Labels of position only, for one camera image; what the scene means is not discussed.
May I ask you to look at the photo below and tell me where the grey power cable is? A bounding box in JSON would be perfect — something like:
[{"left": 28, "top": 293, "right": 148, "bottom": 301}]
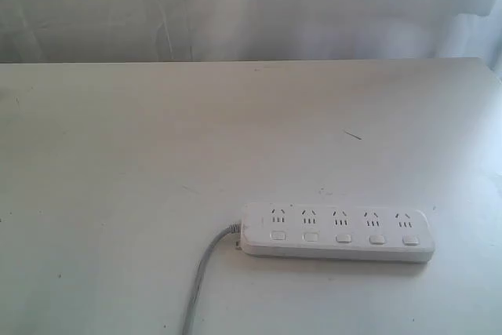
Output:
[{"left": 180, "top": 224, "right": 241, "bottom": 335}]

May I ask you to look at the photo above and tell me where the white five-outlet power strip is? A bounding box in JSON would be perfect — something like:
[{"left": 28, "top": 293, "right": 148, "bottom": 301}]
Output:
[{"left": 240, "top": 202, "right": 435, "bottom": 264}]

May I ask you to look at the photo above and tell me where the white sheer curtain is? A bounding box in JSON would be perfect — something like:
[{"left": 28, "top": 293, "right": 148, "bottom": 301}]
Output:
[{"left": 1, "top": 0, "right": 501, "bottom": 72}]

